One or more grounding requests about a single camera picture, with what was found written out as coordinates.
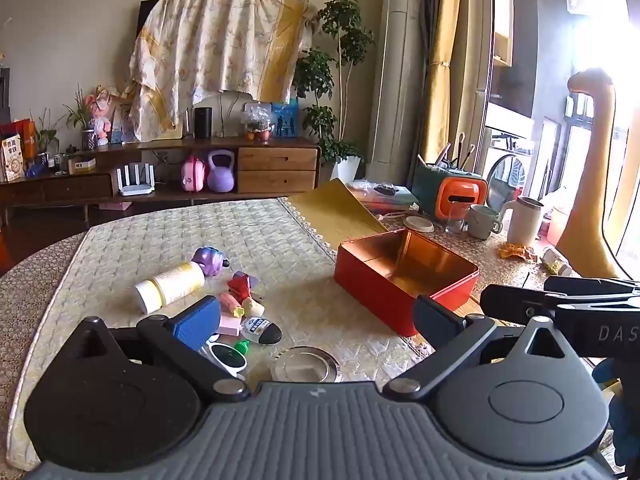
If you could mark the white jug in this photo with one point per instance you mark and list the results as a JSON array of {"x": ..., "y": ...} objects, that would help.
[{"x": 522, "y": 222}]

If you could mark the round steel lid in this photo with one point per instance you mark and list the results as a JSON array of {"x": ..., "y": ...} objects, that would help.
[{"x": 305, "y": 365}]

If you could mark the pink square box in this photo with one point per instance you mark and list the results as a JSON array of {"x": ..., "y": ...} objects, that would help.
[{"x": 230, "y": 326}]

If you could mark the small white tube black cap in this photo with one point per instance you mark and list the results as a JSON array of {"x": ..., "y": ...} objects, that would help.
[{"x": 260, "y": 331}]

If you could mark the clear drinking glass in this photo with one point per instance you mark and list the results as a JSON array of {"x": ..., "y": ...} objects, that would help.
[{"x": 455, "y": 220}]

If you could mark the purple toy figure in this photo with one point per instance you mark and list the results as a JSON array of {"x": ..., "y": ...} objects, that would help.
[{"x": 207, "y": 260}]

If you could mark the white bottle with yellow label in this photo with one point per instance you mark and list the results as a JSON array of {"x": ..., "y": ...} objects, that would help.
[{"x": 172, "y": 285}]

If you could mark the round cream lid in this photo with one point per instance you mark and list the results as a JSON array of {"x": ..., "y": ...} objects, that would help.
[{"x": 418, "y": 224}]

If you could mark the small clear jar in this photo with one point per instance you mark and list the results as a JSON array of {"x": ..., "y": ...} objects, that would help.
[{"x": 556, "y": 261}]

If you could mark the cream mushroom toy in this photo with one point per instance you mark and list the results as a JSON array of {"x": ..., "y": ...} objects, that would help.
[{"x": 252, "y": 306}]

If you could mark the pink toy suitcase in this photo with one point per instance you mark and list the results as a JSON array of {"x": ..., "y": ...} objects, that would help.
[{"x": 192, "y": 175}]

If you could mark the person's right hand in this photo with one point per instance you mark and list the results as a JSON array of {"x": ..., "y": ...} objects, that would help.
[{"x": 627, "y": 425}]

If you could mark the small potted plant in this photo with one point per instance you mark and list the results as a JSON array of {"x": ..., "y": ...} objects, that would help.
[{"x": 82, "y": 120}]

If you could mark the pink doll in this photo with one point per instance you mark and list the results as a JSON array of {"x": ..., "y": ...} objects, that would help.
[{"x": 102, "y": 115}]

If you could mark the purple kettlebell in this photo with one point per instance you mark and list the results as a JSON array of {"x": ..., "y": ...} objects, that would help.
[{"x": 220, "y": 177}]

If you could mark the pink cylinder toy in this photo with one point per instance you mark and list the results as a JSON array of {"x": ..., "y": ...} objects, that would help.
[{"x": 231, "y": 305}]

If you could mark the floral lace tablecloth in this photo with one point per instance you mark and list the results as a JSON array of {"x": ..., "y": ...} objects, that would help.
[{"x": 480, "y": 255}]

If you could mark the tall green houseplant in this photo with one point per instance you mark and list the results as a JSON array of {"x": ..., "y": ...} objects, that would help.
[{"x": 345, "y": 30}]

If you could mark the cream quilted mat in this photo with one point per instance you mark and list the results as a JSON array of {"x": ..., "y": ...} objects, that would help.
[{"x": 150, "y": 240}]

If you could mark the orange paper bag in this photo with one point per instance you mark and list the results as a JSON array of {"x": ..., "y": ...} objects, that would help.
[{"x": 25, "y": 135}]

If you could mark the red tin box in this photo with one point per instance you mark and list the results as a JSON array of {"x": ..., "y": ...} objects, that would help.
[{"x": 380, "y": 295}]

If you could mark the washing machine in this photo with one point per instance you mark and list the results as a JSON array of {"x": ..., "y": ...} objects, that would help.
[{"x": 505, "y": 177}]

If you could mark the green cap toy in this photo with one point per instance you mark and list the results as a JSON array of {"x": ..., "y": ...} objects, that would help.
[{"x": 241, "y": 347}]

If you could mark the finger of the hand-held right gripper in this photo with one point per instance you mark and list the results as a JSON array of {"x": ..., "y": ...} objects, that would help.
[
  {"x": 510, "y": 299},
  {"x": 590, "y": 284}
]

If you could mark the white mug with green inside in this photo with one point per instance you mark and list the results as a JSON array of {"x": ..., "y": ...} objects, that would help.
[{"x": 480, "y": 222}]

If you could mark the white sunglasses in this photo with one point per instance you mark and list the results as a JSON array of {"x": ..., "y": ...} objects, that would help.
[{"x": 230, "y": 360}]

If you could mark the black cylinder speaker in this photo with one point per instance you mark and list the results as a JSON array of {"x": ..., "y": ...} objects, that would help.
[{"x": 203, "y": 122}]

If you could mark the white router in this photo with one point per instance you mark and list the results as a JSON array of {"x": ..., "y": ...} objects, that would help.
[{"x": 135, "y": 187}]

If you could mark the floral cover cloth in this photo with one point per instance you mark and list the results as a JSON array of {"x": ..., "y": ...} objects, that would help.
[{"x": 210, "y": 45}]

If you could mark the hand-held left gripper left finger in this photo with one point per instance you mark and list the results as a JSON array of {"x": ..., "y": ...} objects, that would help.
[{"x": 192, "y": 322}]

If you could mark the plastic bag with fruit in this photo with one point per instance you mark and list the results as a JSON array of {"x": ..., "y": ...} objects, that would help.
[{"x": 257, "y": 122}]

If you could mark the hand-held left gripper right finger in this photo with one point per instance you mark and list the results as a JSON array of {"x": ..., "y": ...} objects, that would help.
[{"x": 437, "y": 321}]

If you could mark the yellow curtain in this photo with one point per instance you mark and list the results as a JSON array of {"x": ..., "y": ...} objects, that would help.
[{"x": 452, "y": 60}]

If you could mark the covered standing air conditioner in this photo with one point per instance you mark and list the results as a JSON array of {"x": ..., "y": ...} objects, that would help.
[{"x": 397, "y": 75}]

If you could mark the orange snack packet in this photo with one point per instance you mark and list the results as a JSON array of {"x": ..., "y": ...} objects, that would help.
[{"x": 515, "y": 251}]

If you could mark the wooden media cabinet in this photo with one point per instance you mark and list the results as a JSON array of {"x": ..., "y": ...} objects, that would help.
[{"x": 270, "y": 167}]

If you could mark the stack of coloured folders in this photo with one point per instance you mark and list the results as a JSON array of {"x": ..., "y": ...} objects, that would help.
[{"x": 385, "y": 197}]

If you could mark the white plant pot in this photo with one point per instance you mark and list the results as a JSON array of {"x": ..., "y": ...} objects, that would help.
[{"x": 348, "y": 167}]

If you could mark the yellow cloth mat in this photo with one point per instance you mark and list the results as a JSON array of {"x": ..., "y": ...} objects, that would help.
[{"x": 330, "y": 215}]

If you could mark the blue picture box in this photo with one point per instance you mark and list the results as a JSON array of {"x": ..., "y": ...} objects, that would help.
[{"x": 286, "y": 120}]

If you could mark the printed cereal box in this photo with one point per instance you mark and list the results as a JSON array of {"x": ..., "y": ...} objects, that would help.
[{"x": 11, "y": 157}]

